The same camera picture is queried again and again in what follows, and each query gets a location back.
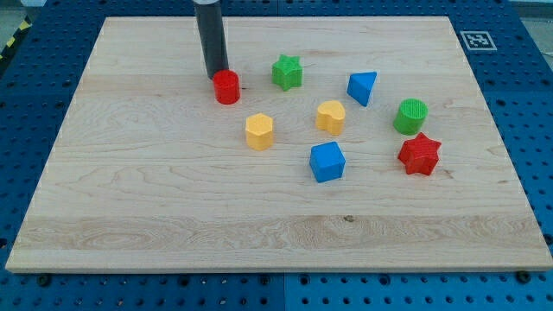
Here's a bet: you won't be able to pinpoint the yellow heart block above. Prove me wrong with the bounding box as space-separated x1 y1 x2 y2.
315 100 346 136

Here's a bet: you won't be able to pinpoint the green cylinder block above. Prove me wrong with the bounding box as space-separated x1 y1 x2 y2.
393 98 429 136

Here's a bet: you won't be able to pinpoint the red star block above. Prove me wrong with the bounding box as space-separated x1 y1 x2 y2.
397 132 442 175

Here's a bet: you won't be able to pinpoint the blue cube block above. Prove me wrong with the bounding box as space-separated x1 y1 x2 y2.
309 142 346 183

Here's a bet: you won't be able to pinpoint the light wooden board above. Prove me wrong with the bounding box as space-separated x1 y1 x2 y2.
6 16 552 274

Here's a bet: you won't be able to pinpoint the white fiducial marker tag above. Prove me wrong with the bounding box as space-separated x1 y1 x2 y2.
461 30 497 51

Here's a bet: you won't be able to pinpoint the red cylinder block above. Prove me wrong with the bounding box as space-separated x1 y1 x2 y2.
213 69 240 105

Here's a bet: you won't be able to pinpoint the green star block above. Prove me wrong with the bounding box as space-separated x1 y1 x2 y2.
271 54 303 92

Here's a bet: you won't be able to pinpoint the yellow black hazard tape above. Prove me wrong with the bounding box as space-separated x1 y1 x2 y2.
1 16 32 61

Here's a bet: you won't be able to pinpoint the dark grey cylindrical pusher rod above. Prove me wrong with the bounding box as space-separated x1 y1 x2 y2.
193 0 229 79

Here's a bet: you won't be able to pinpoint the yellow hexagon block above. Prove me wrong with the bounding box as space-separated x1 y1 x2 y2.
245 113 274 151

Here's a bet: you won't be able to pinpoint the blue triangle block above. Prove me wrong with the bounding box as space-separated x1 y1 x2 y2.
346 72 378 107

